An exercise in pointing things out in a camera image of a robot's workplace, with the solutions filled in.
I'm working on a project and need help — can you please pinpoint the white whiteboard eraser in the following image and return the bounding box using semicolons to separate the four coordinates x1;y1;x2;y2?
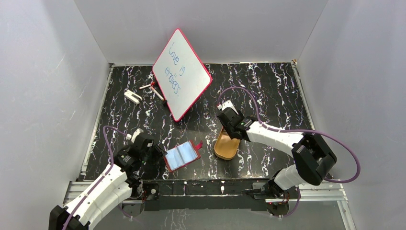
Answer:
124;90;142;105

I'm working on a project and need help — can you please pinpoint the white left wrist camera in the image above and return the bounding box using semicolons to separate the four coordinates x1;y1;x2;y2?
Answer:
126;128;144;143

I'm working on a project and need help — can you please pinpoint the red leather card holder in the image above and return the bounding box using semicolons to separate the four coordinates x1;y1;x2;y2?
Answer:
164;140;203;172

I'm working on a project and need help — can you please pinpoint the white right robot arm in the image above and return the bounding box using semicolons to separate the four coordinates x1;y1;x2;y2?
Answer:
216;107;337;198

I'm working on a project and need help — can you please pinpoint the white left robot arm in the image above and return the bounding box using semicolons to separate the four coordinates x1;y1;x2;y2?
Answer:
48;132;167;230

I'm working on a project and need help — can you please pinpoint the red capped marker pen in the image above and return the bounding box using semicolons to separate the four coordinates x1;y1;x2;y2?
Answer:
139;82;156;90

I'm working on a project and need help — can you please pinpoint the orange oval tray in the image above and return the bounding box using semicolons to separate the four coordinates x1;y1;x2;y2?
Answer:
214;128;241;161

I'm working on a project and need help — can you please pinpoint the aluminium rail frame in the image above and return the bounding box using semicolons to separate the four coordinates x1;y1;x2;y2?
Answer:
63;62;356;230

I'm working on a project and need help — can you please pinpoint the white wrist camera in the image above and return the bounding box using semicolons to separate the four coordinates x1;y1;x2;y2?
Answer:
217;100;238;114
126;128;144;143

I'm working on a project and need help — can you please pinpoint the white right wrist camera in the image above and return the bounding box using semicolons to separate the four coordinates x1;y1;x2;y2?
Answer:
217;100;238;114

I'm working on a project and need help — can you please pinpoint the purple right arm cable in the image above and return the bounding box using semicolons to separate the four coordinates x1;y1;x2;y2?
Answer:
216;86;361;218

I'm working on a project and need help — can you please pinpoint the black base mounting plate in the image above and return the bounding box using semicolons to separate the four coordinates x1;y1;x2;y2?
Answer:
144;178;274;211

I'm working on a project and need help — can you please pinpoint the pink framed whiteboard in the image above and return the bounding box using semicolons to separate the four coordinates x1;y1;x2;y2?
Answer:
152;28;213;122

